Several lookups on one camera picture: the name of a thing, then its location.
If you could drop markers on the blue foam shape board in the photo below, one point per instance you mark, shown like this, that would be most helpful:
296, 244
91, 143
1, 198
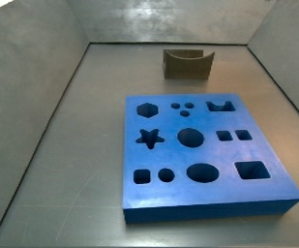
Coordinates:
197, 161

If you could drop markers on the black curved fixture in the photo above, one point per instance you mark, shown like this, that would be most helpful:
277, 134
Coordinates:
187, 64

